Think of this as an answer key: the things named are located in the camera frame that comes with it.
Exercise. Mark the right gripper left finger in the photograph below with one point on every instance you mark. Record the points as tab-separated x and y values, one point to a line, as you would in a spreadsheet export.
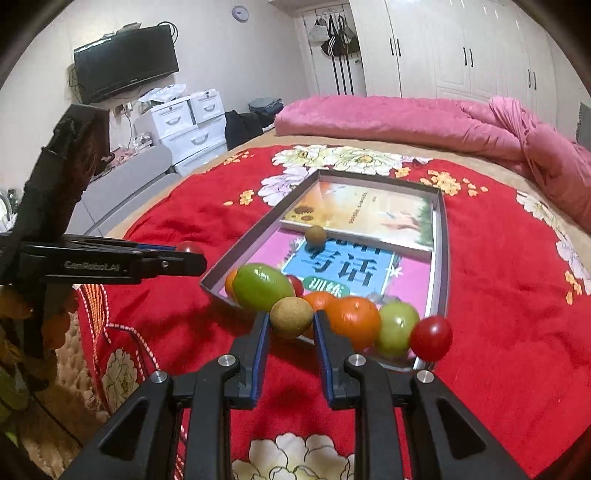
140	440

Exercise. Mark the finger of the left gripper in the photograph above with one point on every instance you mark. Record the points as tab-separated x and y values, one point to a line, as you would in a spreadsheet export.
129	243
171	263

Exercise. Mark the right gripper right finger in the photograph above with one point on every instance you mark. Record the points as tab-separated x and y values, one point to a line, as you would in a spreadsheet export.
445	439

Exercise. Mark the red cherry tomato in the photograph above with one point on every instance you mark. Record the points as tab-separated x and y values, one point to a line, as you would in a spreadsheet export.
297	285
188	246
431	339

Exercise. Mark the small green apple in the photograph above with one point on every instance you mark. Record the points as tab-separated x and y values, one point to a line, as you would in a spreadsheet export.
398	319

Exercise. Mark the orange tangerine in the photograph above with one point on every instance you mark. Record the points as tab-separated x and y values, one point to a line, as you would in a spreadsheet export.
355	318
228	284
319	300

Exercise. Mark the orange tangerine front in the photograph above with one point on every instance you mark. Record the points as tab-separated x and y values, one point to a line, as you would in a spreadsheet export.
355	318

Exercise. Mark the large green fruit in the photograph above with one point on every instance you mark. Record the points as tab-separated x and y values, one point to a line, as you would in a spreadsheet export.
257	287

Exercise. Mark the orange tangerine back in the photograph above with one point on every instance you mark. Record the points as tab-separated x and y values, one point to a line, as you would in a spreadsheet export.
319	300

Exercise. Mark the small tan longan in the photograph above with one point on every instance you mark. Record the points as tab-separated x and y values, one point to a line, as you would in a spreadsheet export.
291	317

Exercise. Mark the brown longan fruit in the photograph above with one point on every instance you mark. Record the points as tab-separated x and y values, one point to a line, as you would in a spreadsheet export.
316	236

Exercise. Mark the pink workbook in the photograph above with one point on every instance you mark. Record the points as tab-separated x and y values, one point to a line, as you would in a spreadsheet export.
344	268

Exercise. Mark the grey shallow cardboard box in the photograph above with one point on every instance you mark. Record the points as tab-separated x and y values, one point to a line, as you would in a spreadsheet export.
438	257

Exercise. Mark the white drawer cabinet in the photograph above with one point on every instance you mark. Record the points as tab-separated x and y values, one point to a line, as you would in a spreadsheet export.
192	128

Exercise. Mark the black clothing pile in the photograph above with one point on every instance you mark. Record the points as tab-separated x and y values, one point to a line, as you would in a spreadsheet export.
242	127

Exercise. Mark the sunflower cover book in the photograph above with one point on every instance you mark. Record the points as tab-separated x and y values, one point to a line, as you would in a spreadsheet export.
369	213

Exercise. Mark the red floral blanket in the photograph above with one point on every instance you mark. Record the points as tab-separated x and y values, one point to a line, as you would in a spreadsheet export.
519	307

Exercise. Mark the hanging bags on door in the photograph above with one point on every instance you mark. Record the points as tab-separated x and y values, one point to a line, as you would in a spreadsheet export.
332	39

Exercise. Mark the pink quilt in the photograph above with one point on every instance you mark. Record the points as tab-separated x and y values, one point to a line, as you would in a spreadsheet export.
501	130

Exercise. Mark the grey headboard cushion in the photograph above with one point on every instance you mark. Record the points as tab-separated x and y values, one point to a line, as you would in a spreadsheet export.
583	131

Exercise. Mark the white wardrobe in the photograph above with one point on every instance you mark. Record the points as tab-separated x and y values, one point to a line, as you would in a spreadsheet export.
456	49

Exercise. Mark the black wall television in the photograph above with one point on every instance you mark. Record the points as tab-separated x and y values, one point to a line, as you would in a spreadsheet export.
131	58

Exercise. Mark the round wall clock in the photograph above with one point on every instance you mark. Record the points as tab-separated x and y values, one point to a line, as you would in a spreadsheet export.
240	14

